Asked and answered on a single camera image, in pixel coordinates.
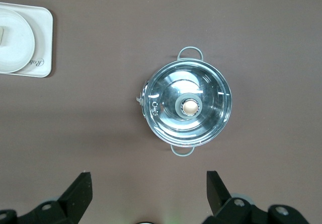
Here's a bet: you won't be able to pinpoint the brown table cover mat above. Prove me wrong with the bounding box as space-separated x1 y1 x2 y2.
0 0 322 224

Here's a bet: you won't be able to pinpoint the cream round plate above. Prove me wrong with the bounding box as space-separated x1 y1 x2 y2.
0 9 36 73

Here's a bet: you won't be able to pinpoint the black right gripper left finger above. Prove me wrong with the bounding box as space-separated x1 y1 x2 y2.
0 172 93 224

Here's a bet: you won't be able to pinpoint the glass pot lid copper knob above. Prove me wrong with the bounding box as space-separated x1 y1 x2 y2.
142 60 232 146

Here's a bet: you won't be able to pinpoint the cream rabbit print tray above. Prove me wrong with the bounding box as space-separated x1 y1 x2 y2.
0 2 54 79

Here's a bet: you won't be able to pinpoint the steel electric pot grey handles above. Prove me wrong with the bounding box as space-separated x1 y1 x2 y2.
135 46 232 157

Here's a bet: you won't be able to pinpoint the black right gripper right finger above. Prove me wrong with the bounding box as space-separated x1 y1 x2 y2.
203 170 309 224

